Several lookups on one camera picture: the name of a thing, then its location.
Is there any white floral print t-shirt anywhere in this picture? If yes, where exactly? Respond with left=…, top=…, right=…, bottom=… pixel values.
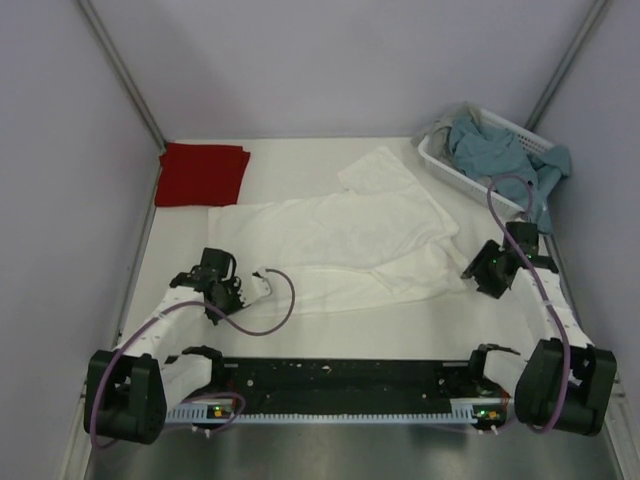
left=207, top=147, right=467, bottom=314

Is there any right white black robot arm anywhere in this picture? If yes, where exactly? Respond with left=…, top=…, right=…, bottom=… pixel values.
left=462, top=221, right=617, bottom=436

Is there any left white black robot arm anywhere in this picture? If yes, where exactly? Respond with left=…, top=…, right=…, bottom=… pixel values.
left=84, top=248, right=243, bottom=445

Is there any white plastic laundry basket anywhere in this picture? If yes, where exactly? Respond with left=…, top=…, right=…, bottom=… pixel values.
left=417, top=108, right=555, bottom=206

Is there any folded red t-shirt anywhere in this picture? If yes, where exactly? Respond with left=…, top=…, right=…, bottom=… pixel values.
left=154, top=143, right=251, bottom=208

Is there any light blue t-shirt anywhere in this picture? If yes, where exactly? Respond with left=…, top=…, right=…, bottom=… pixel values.
left=448, top=113, right=571, bottom=234

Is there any grey crumpled t-shirt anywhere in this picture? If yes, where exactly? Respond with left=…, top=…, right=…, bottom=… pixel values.
left=410, top=102, right=482, bottom=156

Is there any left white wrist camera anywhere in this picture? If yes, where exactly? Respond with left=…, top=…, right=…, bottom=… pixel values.
left=241, top=269, right=272, bottom=306

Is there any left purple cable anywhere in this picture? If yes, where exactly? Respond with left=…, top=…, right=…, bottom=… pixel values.
left=87, top=268, right=296, bottom=448

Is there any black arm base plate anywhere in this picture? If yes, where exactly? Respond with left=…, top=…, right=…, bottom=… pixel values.
left=205, top=357, right=504, bottom=414

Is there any slotted grey cable duct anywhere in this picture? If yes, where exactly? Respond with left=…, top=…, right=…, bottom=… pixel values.
left=166, top=403, right=505, bottom=425

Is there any right aluminium frame post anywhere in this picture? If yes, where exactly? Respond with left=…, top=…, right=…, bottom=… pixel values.
left=524, top=0, right=614, bottom=131

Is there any aluminium frame post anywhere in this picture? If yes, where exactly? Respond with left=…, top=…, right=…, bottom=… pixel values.
left=524, top=0, right=614, bottom=131
left=74, top=0, right=167, bottom=151

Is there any left aluminium frame post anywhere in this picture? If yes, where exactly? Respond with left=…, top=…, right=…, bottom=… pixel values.
left=74, top=0, right=167, bottom=151

